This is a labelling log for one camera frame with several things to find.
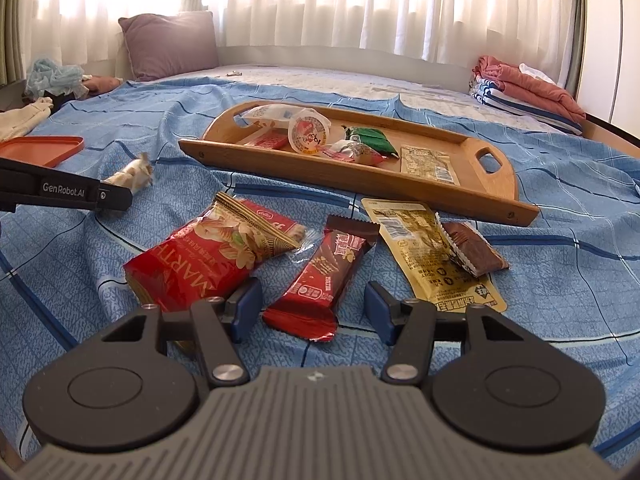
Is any red cracker packet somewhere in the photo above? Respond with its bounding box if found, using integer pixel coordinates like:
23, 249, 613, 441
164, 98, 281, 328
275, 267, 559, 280
243, 130, 291, 151

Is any purple pillow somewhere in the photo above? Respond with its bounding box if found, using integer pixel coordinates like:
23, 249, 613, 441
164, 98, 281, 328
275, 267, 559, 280
118, 10, 219, 82

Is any cream cloth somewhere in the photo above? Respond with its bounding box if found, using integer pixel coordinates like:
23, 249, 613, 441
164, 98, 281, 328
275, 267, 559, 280
0, 97, 55, 143

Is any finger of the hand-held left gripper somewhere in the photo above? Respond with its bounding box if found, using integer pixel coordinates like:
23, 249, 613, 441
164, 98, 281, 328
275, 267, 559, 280
0, 157, 103, 184

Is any light blue plastic bag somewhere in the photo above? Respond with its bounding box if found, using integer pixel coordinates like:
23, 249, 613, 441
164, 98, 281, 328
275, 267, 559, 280
25, 57, 86, 100

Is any white mattress pad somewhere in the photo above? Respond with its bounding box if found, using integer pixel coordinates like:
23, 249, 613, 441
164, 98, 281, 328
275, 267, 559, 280
125, 62, 581, 133

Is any wooden bed frame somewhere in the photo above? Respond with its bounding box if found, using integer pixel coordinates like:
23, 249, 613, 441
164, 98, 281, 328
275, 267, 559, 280
582, 112, 640, 161

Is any large white snack packet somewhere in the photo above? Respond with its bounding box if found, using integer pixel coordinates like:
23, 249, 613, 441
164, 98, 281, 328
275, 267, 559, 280
235, 103, 333, 133

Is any pink white snack packet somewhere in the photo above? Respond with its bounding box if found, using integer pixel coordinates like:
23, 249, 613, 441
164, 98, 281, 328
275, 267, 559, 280
320, 139, 388, 167

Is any dark gold snack packet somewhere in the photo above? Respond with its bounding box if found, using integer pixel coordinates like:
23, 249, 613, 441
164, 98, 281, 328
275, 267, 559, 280
400, 145, 461, 187

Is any orange plastic tray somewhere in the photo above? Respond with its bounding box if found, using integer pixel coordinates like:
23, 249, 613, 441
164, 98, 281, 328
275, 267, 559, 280
0, 136, 86, 168

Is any light gold snack packet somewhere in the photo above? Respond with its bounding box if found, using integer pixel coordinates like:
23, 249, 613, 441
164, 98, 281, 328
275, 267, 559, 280
361, 197, 508, 314

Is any white folded cloth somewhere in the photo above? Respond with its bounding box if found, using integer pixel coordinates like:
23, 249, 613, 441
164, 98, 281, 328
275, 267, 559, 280
517, 62, 556, 83

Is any jelly cup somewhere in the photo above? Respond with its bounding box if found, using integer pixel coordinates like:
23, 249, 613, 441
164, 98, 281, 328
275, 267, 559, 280
287, 112, 333, 153

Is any white wardrobe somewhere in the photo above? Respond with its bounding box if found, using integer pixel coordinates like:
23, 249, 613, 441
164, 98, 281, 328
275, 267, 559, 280
580, 0, 640, 141

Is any dusty pink cloth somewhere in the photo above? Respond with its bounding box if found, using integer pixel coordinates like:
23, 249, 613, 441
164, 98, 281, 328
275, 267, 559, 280
82, 75, 123, 95

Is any red chocolate bar packet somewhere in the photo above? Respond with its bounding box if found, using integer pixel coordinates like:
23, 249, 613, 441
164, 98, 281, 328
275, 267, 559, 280
261, 214, 381, 343

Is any grey bed headboard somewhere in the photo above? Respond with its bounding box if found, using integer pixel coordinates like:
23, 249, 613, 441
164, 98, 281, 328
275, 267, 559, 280
215, 45, 476, 96

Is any blue white striped towel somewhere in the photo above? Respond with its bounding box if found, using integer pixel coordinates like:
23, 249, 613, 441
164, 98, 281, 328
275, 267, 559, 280
469, 75, 583, 136

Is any small beige candy packet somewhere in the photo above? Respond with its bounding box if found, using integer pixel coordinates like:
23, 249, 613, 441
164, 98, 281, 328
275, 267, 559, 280
101, 152, 156, 193

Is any folded towels stack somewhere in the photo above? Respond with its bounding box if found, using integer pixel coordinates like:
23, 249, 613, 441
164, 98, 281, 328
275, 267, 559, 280
475, 55, 587, 121

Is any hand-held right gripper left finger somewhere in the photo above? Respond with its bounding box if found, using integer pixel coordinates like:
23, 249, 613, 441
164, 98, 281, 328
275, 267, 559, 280
102, 277, 263, 387

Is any brown cake packet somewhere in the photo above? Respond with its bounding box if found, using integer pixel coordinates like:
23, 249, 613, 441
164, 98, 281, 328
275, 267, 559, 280
436, 212, 511, 278

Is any red peanut bag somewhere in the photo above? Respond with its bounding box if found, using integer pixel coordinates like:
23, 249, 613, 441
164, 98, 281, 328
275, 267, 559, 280
122, 191, 307, 356

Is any white sheer curtain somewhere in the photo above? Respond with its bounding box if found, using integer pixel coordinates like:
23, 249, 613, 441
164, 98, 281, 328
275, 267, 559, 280
30, 0, 586, 68

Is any green snack packet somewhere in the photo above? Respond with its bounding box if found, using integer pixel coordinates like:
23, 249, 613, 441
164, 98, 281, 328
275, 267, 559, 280
342, 126, 400, 159

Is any blue checked bedsheet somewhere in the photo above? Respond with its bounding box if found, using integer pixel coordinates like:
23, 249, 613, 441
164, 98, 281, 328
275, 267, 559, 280
0, 77, 640, 466

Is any wooden serving tray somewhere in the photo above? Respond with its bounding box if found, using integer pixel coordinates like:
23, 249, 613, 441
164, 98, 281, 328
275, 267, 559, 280
178, 100, 541, 227

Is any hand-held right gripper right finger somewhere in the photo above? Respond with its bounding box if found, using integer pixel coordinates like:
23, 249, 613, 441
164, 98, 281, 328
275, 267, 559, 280
364, 280, 538, 387

